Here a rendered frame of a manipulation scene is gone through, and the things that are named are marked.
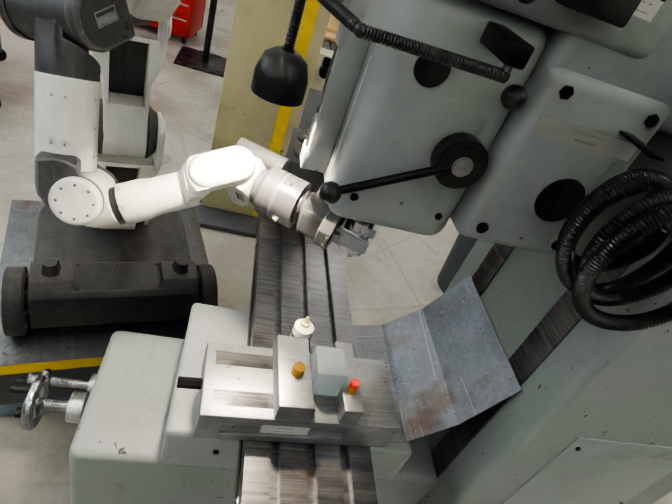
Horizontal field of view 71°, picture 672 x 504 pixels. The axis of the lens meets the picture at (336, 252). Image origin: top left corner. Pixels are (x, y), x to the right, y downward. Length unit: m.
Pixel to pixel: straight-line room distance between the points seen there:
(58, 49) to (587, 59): 0.71
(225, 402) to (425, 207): 0.45
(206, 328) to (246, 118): 1.64
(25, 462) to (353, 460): 1.24
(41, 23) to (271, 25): 1.67
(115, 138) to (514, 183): 1.00
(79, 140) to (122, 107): 0.47
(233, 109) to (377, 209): 1.96
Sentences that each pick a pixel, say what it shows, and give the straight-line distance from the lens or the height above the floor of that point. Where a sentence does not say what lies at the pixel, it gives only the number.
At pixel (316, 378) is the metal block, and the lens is 0.82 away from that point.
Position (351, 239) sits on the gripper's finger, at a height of 1.24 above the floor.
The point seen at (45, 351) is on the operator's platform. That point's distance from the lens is 1.64.
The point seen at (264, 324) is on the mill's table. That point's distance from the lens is 1.05.
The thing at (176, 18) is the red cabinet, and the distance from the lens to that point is 5.35.
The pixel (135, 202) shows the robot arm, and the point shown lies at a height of 1.18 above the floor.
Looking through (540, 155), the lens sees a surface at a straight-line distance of 0.68.
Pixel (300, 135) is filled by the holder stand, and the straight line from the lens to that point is 1.38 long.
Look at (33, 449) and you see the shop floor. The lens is 1.93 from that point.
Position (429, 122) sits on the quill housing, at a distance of 0.63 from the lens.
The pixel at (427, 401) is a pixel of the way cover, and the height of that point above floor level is 0.91.
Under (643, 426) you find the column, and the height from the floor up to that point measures 1.10.
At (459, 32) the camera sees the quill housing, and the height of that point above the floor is 1.59.
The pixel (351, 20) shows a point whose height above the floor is 1.58.
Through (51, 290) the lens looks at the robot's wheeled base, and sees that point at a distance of 1.53.
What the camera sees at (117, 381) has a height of 0.71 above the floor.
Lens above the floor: 1.68
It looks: 36 degrees down
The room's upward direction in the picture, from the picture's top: 22 degrees clockwise
